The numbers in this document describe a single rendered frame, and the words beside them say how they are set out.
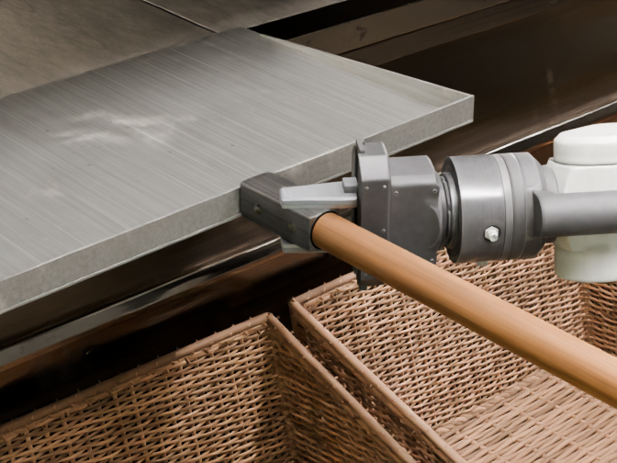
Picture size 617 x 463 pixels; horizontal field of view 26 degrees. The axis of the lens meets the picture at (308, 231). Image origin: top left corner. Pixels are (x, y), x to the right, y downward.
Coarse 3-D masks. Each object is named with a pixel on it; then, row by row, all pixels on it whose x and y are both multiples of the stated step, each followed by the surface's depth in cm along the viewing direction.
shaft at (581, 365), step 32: (320, 224) 106; (352, 224) 105; (352, 256) 103; (384, 256) 101; (416, 256) 100; (416, 288) 98; (448, 288) 97; (480, 288) 96; (480, 320) 94; (512, 320) 93; (512, 352) 93; (544, 352) 90; (576, 352) 89; (576, 384) 89; (608, 384) 87
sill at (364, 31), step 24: (360, 0) 166; (384, 0) 166; (408, 0) 166; (432, 0) 168; (456, 0) 171; (480, 0) 174; (504, 0) 177; (264, 24) 159; (288, 24) 159; (312, 24) 159; (336, 24) 159; (360, 24) 161; (384, 24) 164; (408, 24) 167; (432, 24) 170; (312, 48) 158; (336, 48) 160
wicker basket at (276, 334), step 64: (256, 320) 162; (128, 384) 152; (192, 384) 158; (256, 384) 164; (320, 384) 159; (0, 448) 144; (128, 448) 154; (192, 448) 160; (320, 448) 163; (384, 448) 152
